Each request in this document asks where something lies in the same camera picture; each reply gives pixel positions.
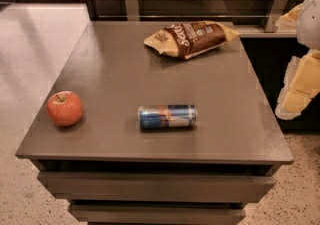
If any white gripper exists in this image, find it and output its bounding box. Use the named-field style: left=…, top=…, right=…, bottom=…
left=275, top=0, right=320, bottom=120

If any blue silver redbull can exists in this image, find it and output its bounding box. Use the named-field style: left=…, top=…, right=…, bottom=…
left=138, top=104, right=197, bottom=129

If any brown yellow chips bag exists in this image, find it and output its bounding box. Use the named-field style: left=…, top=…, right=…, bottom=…
left=144, top=21, right=239, bottom=60

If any lower grey drawer front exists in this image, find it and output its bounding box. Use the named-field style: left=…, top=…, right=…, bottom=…
left=69, top=205, right=245, bottom=225

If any grey drawer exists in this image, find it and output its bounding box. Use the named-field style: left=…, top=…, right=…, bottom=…
left=38, top=172, right=274, bottom=203
left=69, top=205, right=245, bottom=225

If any grey drawer cabinet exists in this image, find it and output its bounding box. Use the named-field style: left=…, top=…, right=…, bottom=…
left=17, top=22, right=293, bottom=225

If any red apple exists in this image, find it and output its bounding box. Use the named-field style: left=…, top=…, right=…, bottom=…
left=46, top=91, right=83, bottom=127

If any upper grey drawer front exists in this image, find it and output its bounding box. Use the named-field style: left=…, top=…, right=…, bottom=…
left=38, top=172, right=274, bottom=203

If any right metal bracket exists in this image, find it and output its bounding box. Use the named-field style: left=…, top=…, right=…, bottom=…
left=264, top=0, right=288, bottom=33

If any metal bracket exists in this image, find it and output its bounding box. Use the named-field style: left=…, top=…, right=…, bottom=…
left=125, top=0, right=140, bottom=21
left=264, top=0, right=288, bottom=33

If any left metal bracket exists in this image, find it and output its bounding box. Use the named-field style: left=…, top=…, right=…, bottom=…
left=125, top=0, right=140, bottom=21

